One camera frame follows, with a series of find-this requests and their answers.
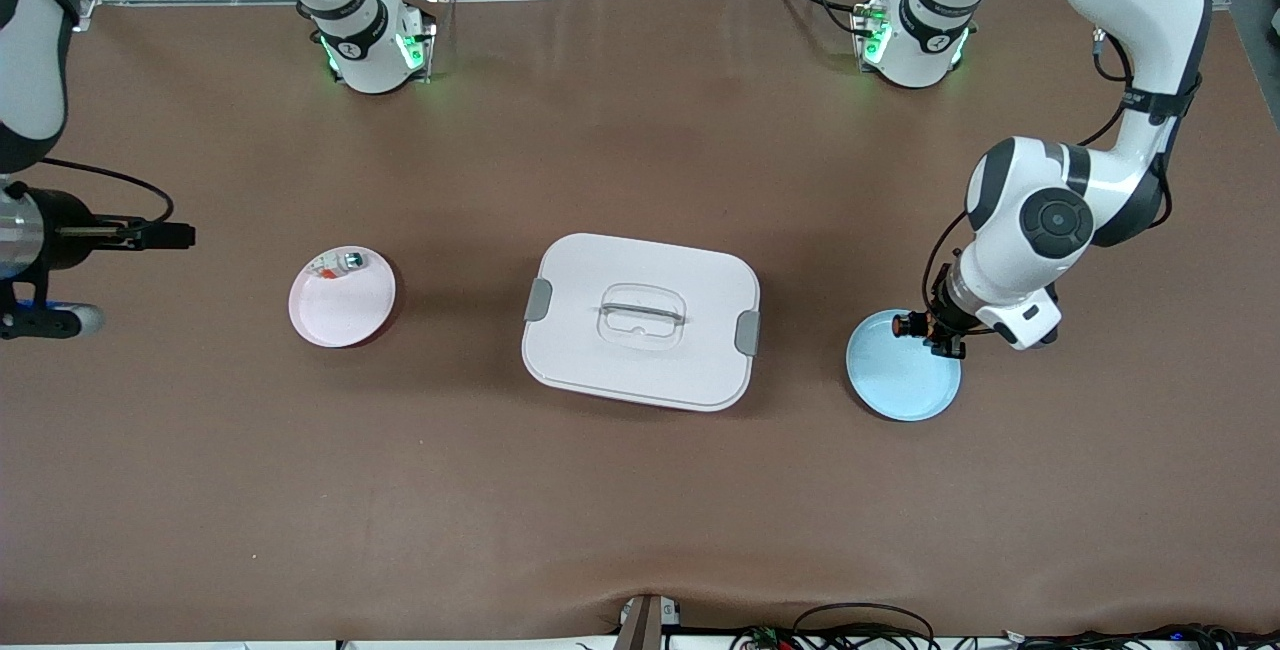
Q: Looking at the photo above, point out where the tangled black cable bundle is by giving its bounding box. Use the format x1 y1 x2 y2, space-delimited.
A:
730 623 1280 650

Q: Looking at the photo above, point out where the light blue round plate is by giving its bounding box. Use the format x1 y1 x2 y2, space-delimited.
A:
845 308 963 423

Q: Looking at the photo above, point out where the black looped cable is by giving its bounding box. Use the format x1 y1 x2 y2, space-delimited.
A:
795 603 936 650

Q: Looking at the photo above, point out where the silver table edge bracket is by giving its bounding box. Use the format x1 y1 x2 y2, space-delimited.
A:
620 597 683 628

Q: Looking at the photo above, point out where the white lidded storage box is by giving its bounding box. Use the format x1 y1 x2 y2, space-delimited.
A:
520 232 763 414

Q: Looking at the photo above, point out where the pink round plate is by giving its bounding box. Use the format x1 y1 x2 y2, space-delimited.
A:
288 245 398 349

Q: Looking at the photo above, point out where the brown camera stand pole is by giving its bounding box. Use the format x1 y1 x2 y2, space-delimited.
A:
612 595 666 650

